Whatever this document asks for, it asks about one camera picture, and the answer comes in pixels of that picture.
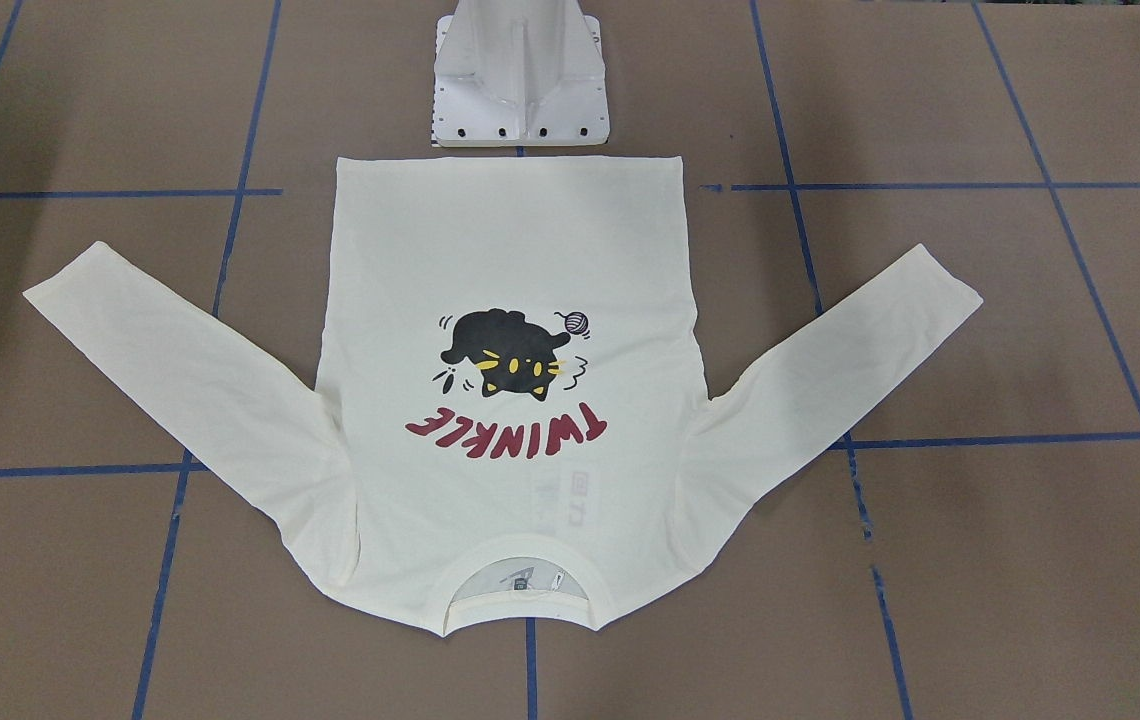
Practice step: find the cream long-sleeve cat shirt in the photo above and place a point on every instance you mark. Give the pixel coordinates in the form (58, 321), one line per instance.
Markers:
(510, 418)

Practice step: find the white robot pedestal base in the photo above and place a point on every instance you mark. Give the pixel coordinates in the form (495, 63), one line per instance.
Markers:
(519, 73)

